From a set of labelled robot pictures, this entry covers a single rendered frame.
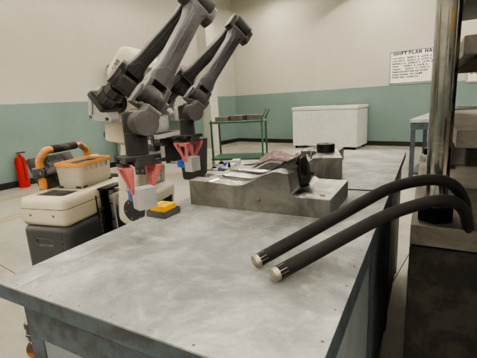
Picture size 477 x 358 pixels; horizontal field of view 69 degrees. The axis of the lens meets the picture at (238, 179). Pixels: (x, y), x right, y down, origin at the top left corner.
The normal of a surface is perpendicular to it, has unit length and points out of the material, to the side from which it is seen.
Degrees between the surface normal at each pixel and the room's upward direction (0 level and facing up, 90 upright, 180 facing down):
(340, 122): 90
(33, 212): 90
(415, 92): 90
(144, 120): 90
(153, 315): 0
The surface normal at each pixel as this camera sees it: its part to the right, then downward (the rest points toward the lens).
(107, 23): 0.80, 0.09
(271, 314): -0.05, -0.98
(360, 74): -0.59, 0.21
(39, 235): -0.30, 0.22
